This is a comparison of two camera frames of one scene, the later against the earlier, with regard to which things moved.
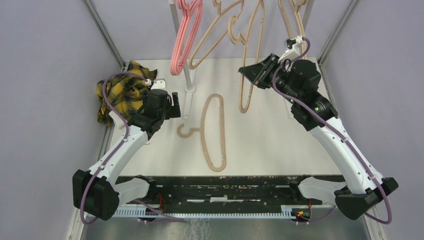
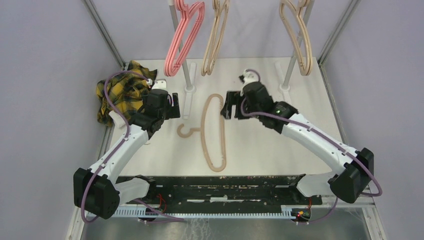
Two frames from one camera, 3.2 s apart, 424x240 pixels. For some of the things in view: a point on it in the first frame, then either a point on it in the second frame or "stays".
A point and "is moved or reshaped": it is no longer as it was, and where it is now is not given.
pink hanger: x=176 y=66 is moved or reshaped
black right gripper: x=258 y=73 to x=232 y=97
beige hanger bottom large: x=256 y=55 to x=220 y=8
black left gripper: x=173 y=111 stays
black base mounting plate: x=222 y=191 stays
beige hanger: x=238 y=39 to x=215 y=3
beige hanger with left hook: x=202 y=130 stays
